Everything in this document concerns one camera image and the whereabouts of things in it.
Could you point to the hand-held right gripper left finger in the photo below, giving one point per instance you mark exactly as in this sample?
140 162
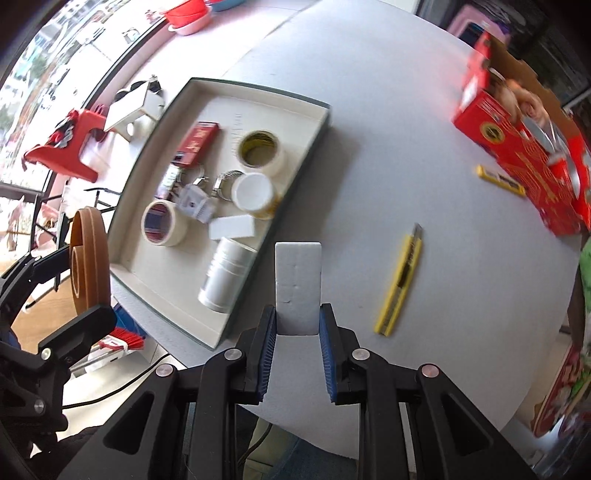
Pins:
267 350

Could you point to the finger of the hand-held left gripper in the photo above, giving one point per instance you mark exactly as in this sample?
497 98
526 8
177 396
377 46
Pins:
81 332
32 267

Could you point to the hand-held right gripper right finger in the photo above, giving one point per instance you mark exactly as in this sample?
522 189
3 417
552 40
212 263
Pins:
325 350

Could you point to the brown tape spool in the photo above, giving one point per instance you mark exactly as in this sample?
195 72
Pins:
92 258

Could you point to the white rectangular block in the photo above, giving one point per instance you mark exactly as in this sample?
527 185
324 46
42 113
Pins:
298 286

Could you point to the large white plastic bottle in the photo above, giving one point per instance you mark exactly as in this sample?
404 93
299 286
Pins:
226 274

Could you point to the white bar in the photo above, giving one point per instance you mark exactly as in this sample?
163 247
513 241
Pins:
233 227

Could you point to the masking tape roll striped label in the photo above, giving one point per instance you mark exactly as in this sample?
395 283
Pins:
178 233

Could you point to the white bottle with yellow label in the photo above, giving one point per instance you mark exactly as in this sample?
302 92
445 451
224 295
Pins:
251 191

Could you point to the small red patterned box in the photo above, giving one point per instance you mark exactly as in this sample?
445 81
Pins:
168 182

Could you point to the grey plug adapter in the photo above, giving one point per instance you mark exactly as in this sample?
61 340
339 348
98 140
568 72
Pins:
196 205

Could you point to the masking tape roll yellow core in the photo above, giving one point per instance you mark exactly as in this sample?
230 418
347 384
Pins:
272 164

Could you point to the red rectangular card box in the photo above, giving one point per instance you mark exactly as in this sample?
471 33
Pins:
198 143

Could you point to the white tray with black rim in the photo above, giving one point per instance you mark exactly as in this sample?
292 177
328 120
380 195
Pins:
277 124

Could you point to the red bristle brush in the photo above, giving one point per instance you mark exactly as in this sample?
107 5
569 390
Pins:
127 339

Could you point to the long yellow utility knife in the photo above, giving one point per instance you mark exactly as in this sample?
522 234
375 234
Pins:
400 281

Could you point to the red plastic stool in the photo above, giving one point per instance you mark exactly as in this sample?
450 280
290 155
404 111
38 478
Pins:
64 147

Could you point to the small white stool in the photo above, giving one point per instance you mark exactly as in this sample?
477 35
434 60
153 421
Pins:
131 108

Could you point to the red printed packaging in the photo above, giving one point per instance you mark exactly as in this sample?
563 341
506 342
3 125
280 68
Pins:
565 385

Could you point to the small yellow utility knife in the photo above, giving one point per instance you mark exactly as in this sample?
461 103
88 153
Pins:
501 180

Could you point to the red cardboard box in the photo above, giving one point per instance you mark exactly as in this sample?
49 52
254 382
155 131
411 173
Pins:
531 184

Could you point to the green and white printed cushion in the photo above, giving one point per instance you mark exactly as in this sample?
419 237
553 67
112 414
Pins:
585 281

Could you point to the red basin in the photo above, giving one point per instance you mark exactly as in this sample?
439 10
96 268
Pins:
187 11

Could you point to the red patterned tin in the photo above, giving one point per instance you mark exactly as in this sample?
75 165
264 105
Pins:
561 154

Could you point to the pink artificial rose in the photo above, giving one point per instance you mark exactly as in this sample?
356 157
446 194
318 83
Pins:
521 99

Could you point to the blue basin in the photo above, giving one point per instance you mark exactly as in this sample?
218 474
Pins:
226 3

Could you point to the pink plastic stool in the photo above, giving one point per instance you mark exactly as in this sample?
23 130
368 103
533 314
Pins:
466 27

